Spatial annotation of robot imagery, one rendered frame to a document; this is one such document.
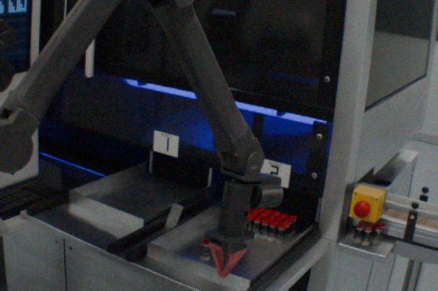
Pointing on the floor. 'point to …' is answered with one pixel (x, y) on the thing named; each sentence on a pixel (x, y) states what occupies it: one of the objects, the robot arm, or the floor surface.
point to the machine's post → (346, 118)
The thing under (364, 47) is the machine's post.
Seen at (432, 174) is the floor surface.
